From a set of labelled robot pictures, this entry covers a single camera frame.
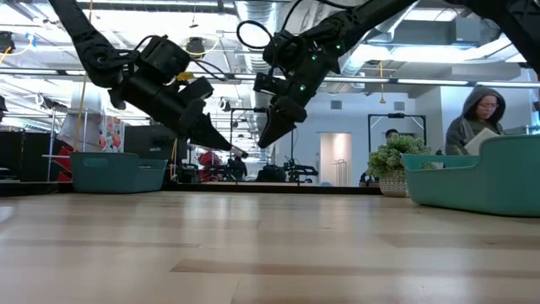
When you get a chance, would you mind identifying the black metal rig frame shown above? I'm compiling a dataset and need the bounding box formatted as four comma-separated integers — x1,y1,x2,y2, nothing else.
367,112,428,153
229,107,295,174

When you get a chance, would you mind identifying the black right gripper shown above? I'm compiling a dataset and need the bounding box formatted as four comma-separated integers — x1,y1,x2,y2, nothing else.
256,62,327,150

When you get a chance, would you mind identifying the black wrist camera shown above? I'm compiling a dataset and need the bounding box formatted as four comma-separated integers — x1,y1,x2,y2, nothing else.
179,77,215,102
252,72,292,97

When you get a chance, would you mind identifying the red cart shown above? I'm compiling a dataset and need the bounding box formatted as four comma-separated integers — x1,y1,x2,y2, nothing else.
54,145,75,182

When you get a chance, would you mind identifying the potted green plant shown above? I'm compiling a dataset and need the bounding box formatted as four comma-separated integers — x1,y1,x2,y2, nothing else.
364,133,434,198

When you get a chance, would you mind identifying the long ceiling light bar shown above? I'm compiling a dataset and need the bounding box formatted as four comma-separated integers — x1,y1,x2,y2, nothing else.
0,69,540,89

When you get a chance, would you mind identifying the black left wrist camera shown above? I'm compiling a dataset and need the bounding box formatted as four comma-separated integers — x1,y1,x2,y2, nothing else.
179,77,215,102

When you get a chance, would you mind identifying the light teal plastic bin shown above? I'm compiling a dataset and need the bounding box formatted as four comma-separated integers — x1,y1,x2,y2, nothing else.
400,133,540,218

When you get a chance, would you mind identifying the red machine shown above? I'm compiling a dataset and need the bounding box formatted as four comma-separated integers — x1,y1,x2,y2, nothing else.
197,149,223,183

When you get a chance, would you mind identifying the black aluminium table frame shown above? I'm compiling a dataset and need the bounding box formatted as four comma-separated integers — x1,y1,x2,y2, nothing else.
0,180,381,198

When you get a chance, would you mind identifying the black ceiling dome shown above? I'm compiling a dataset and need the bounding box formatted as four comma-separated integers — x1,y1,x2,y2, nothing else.
185,36,207,58

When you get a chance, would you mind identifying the black ceiling device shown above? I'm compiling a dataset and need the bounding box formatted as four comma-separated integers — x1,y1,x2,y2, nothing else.
0,31,16,54

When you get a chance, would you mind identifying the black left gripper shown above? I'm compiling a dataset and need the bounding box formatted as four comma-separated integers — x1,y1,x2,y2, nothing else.
108,77,234,153

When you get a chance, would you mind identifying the colourful poster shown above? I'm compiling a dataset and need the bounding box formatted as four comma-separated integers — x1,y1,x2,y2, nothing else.
99,116,126,154

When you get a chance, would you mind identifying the yellow pendant cord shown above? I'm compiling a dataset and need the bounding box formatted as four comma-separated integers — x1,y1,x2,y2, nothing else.
378,61,387,105

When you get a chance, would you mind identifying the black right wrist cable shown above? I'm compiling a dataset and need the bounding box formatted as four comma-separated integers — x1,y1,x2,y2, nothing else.
235,0,305,51

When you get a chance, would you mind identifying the thin left wrist cable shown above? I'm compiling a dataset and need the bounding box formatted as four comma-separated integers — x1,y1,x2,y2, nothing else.
189,58,229,82

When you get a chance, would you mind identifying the black monitor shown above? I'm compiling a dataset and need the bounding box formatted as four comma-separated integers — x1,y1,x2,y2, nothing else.
123,124,189,162

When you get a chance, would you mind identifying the silver spiral air duct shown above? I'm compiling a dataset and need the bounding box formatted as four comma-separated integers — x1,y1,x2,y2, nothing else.
235,0,284,147
337,0,423,79

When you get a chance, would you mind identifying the black bag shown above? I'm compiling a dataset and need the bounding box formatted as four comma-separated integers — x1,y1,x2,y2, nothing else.
256,164,288,183

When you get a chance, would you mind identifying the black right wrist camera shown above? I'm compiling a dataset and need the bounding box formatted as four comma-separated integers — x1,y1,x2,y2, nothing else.
252,72,292,97

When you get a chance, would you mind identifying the dark teal plastic bin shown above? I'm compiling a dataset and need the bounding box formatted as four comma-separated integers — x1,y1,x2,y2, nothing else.
69,151,169,194

